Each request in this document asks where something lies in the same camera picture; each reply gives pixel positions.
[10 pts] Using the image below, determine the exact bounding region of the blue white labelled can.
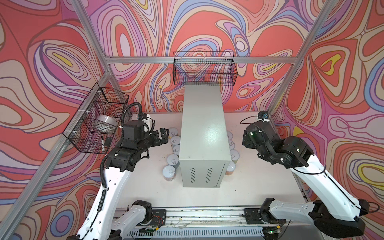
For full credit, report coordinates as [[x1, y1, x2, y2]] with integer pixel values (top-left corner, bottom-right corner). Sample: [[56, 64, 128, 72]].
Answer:
[[162, 165, 176, 182]]

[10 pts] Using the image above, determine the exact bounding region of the orange green labelled can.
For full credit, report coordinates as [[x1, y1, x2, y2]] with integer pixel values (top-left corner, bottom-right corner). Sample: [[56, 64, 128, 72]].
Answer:
[[226, 161, 236, 176]]

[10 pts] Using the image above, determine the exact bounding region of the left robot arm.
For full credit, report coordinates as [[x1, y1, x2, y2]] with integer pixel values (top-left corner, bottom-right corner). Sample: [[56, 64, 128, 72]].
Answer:
[[68, 102, 170, 240]]

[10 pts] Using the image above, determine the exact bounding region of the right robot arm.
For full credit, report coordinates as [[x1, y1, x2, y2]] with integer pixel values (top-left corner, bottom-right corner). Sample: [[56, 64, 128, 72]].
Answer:
[[243, 120, 370, 239]]

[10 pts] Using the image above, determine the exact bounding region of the can left row back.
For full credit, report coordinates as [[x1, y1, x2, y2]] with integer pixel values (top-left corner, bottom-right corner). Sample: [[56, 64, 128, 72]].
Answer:
[[169, 127, 179, 139]]

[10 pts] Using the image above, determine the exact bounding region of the can right row back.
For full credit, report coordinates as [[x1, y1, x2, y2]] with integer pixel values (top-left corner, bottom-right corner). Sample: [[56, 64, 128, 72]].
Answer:
[[227, 131, 233, 140]]

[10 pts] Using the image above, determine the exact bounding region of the silver tape roll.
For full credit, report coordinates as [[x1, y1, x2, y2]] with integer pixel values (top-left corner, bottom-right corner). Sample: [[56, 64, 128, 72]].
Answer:
[[95, 115, 118, 133]]

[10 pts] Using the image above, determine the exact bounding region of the grey metal cabinet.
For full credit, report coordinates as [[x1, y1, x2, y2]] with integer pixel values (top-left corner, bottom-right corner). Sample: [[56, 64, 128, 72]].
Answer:
[[179, 86, 231, 188]]

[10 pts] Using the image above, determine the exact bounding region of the green circuit board left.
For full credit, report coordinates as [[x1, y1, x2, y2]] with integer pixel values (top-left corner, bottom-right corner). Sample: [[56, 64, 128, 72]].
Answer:
[[139, 227, 159, 235]]

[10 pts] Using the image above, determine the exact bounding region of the green circuit board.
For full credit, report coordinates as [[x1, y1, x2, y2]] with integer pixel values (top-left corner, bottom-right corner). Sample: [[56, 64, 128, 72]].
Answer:
[[139, 227, 159, 235], [263, 227, 282, 235]]

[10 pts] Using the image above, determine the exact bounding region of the green circuit board right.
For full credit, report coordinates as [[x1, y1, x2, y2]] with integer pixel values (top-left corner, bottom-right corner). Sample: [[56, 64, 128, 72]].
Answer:
[[263, 227, 282, 235]]

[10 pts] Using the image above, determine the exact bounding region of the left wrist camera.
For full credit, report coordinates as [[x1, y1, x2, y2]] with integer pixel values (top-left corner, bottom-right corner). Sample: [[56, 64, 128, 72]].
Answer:
[[126, 113, 155, 135]]

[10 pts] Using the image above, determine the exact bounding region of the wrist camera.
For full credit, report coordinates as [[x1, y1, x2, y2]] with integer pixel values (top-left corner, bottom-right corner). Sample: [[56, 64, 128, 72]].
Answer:
[[258, 111, 269, 121], [126, 113, 155, 135]]

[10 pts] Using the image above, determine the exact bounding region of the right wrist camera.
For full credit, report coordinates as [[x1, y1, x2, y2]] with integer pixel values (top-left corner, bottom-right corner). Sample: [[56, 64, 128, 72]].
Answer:
[[258, 111, 269, 121]]

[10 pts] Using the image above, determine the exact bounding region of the black wire basket left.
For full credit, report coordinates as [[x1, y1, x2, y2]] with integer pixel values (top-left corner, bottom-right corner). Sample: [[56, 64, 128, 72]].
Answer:
[[63, 83, 129, 154]]

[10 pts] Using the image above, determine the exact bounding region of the black wire basket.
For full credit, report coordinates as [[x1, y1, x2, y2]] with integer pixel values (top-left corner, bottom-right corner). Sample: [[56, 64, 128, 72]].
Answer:
[[63, 83, 129, 154], [173, 51, 238, 86]]

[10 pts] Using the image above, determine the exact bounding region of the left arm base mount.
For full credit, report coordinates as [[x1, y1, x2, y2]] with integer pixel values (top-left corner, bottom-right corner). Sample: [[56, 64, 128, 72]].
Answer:
[[149, 209, 167, 228]]

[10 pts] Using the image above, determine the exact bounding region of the black wire basket back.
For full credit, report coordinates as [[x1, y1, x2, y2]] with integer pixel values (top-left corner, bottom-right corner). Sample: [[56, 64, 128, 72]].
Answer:
[[173, 51, 238, 86]]

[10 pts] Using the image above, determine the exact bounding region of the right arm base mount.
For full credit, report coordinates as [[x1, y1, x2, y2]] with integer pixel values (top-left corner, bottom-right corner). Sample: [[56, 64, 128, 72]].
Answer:
[[243, 208, 287, 225]]

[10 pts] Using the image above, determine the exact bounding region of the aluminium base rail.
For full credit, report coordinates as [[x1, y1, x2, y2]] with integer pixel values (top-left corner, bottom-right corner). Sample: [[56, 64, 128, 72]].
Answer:
[[114, 206, 328, 240]]

